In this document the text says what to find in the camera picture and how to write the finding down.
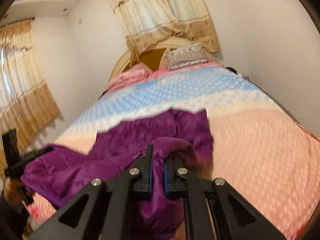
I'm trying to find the purple puffer jacket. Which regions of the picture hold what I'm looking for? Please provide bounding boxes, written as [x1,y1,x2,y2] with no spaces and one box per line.
[21,109,213,239]

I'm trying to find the person's left hand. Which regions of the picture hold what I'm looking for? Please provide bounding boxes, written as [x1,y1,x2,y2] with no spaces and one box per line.
[1,178,30,217]

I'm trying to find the beige side window curtain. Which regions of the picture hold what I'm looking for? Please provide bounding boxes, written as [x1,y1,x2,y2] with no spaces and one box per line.
[0,18,61,153]

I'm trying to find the patterned bed quilt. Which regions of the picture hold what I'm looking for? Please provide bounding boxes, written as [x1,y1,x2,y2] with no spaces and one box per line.
[26,61,320,240]

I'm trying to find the folded pink blanket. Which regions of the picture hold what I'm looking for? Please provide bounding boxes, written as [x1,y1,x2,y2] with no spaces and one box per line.
[107,63,152,93]

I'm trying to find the striped grey pillow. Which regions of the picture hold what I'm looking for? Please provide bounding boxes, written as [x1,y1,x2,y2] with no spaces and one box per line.
[164,43,210,70]

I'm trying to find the cream wooden headboard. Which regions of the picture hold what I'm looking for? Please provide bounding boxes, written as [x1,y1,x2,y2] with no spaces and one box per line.
[110,37,192,80]

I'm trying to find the beige lace curtain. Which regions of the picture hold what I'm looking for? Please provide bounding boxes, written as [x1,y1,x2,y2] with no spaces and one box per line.
[109,0,220,57]

